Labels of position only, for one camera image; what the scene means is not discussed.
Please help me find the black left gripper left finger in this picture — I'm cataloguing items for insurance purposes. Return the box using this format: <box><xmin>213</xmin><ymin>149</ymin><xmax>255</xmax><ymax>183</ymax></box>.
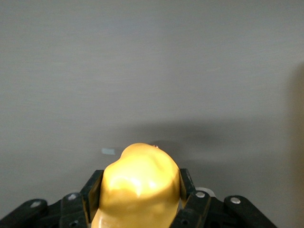
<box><xmin>0</xmin><ymin>170</ymin><xmax>105</xmax><ymax>228</ymax></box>

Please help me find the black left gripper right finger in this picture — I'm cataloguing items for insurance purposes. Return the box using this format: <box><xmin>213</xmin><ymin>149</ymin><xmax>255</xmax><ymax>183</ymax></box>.
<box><xmin>174</xmin><ymin>168</ymin><xmax>279</xmax><ymax>228</ymax></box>

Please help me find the yellow potato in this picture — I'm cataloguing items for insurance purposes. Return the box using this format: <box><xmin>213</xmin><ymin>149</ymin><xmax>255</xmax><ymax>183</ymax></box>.
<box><xmin>91</xmin><ymin>142</ymin><xmax>180</xmax><ymax>228</ymax></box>

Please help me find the dark grey table mat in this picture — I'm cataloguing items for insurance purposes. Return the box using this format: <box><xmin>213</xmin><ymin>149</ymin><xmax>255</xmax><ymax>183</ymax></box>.
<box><xmin>0</xmin><ymin>0</ymin><xmax>304</xmax><ymax>228</ymax></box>

